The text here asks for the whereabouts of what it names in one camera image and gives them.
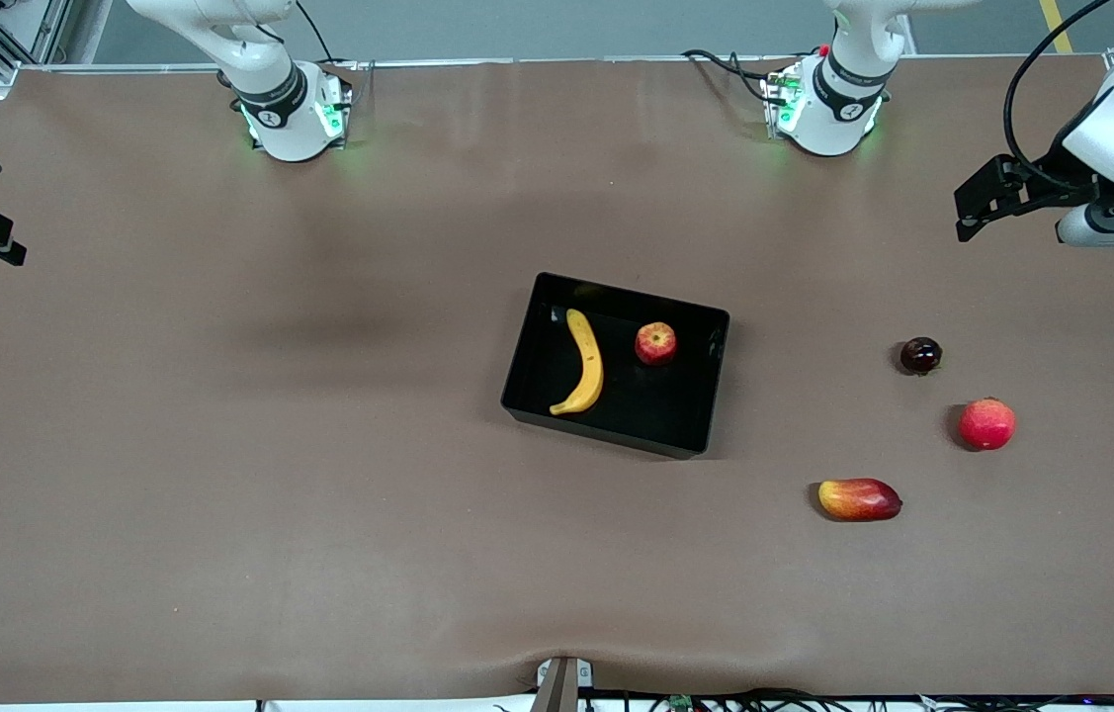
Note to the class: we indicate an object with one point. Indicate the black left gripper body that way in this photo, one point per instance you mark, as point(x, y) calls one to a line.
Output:
point(1039, 187)

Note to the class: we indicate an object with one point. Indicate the red yellow striped apple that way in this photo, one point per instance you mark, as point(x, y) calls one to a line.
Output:
point(655, 343)

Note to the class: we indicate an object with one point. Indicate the black plastic box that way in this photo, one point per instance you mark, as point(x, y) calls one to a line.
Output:
point(655, 405)

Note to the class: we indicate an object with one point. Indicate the yellow banana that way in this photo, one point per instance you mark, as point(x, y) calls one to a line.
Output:
point(594, 366)

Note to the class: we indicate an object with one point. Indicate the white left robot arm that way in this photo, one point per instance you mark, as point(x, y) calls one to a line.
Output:
point(843, 109)

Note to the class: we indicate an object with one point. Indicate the yellow floor tape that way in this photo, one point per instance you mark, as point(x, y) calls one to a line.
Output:
point(1057, 27)

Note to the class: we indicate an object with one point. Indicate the dark purple mangosteen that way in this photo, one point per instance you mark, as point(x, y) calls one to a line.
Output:
point(921, 355)

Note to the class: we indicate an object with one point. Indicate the red pink round peach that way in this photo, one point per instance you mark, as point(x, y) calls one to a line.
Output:
point(987, 424)

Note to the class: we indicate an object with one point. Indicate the red yellow mango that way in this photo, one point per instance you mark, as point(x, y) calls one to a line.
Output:
point(860, 500)

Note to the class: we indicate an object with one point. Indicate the brown table mat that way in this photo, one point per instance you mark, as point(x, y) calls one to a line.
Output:
point(319, 514)

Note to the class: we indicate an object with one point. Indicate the small green circuit board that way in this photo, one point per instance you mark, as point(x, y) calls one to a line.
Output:
point(681, 703)

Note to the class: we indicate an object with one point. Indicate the metal table clamp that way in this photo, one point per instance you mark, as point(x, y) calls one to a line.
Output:
point(562, 682)

